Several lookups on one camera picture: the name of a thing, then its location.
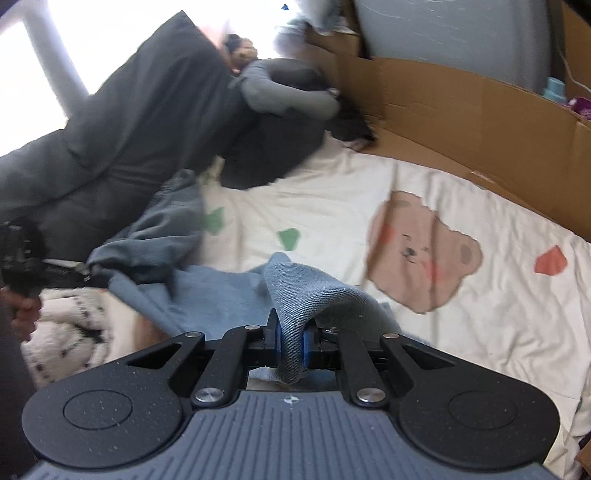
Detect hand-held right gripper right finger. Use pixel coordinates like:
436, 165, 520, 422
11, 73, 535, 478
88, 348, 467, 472
302, 323, 462, 409

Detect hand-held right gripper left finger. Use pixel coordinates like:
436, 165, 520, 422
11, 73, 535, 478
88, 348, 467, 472
124, 308, 283, 409

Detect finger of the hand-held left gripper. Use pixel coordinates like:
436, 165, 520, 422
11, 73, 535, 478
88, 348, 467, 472
41, 257, 114, 291

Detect blue denim pants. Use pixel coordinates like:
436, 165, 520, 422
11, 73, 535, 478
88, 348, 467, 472
88, 168, 435, 386

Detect person's left hand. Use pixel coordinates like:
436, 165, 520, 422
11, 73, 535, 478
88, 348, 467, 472
8, 291, 43, 343

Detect white fluffy spotted blanket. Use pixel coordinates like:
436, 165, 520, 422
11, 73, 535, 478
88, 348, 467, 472
21, 286, 153, 388

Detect dark grey pillow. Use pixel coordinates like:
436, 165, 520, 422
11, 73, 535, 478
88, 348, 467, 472
0, 11, 250, 264

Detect cream bear print bedsheet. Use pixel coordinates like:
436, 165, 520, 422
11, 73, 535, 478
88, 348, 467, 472
21, 138, 591, 480

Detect black garment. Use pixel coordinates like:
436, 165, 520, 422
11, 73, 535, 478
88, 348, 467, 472
221, 115, 325, 191

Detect small black cloth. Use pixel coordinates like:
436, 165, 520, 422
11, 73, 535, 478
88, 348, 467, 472
330, 99, 376, 146

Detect grey neck pillow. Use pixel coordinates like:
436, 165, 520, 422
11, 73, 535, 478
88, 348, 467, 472
235, 58, 341, 122

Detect brown cardboard sheet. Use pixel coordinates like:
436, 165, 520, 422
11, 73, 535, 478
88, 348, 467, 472
305, 28, 591, 241

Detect brown teddy bear toy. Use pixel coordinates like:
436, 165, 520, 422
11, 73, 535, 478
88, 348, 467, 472
222, 33, 259, 75

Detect white stuffed pillow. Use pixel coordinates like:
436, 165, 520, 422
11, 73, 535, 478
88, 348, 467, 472
272, 0, 358, 51

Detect grey upright mattress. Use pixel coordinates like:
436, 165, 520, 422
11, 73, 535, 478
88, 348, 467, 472
355, 0, 555, 93

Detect blue capped detergent bottle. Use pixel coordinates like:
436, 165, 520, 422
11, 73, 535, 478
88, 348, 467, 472
544, 76, 568, 102

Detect purple tissue pack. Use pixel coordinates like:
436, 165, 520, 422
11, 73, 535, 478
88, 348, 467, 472
567, 95, 591, 121

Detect tall cardboard box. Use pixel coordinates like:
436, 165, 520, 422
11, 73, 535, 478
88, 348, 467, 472
561, 0, 591, 88

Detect white cable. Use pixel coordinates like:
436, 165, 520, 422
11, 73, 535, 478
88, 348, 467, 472
556, 41, 591, 100

